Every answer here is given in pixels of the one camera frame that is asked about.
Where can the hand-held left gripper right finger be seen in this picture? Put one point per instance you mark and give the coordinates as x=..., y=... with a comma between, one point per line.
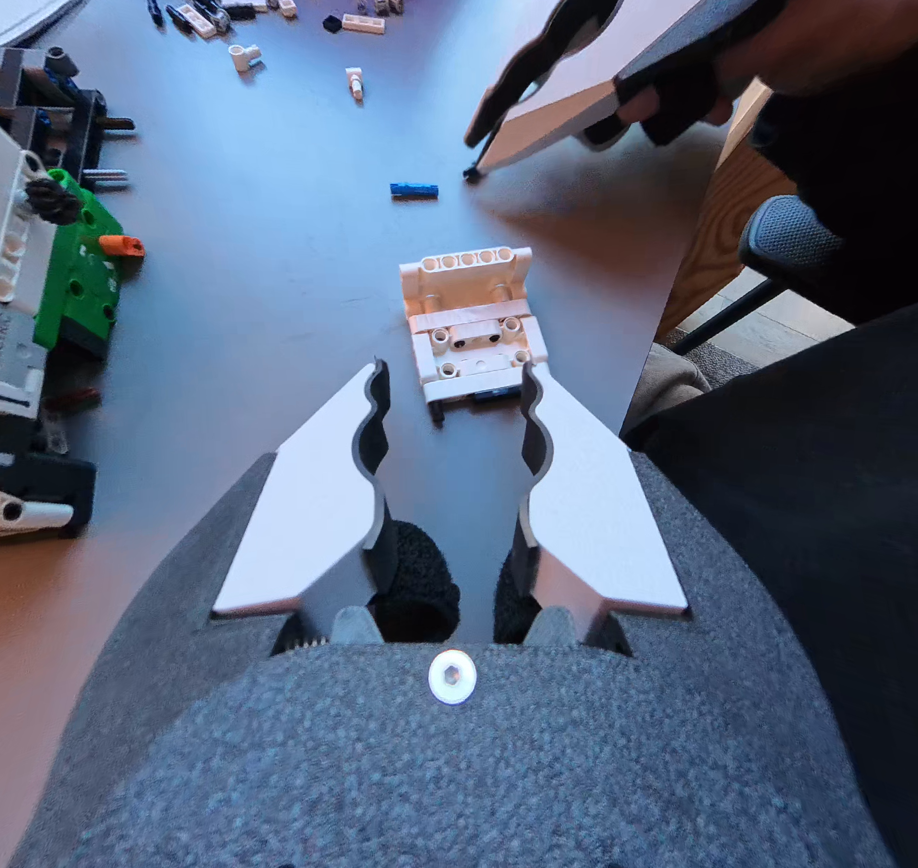
x=602, y=516

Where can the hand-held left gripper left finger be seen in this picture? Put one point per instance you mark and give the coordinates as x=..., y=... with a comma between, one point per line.
x=308, y=509

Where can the white lego cab assembly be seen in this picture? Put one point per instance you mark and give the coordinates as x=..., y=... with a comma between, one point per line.
x=466, y=330

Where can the tan lego pin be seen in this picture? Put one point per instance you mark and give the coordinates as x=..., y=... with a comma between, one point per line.
x=354, y=84

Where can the blue lego axle pin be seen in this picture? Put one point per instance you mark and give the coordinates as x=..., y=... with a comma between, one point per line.
x=414, y=191

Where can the partly built lego truck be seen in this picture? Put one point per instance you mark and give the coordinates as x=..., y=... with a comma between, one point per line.
x=50, y=294

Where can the white lego pin connector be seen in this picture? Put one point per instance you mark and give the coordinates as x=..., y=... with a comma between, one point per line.
x=245, y=57

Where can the grey lego axle pin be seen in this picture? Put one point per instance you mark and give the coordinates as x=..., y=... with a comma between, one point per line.
x=106, y=177

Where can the dark lego axle pin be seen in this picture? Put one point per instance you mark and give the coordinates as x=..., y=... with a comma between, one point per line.
x=118, y=123

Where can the person's right hand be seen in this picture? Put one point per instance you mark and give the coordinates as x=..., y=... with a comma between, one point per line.
x=846, y=14

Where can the person's grey trousers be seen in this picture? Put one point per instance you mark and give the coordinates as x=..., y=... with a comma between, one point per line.
x=663, y=387

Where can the wooden side panel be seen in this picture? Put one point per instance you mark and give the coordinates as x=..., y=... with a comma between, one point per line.
x=724, y=222

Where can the grey mesh chair armrest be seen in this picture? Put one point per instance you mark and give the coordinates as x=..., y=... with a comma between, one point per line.
x=789, y=237

